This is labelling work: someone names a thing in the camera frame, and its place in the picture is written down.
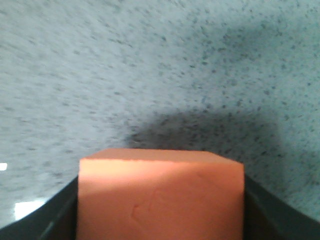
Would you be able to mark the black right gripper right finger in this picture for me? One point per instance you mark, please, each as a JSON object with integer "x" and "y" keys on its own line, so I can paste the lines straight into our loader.
{"x": 266, "y": 217}

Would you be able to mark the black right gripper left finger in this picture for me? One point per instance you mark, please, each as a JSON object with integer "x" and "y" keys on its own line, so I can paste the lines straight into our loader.
{"x": 54, "y": 220}

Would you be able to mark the orange foam block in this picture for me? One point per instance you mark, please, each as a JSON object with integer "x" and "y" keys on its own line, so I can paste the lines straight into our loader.
{"x": 152, "y": 194}

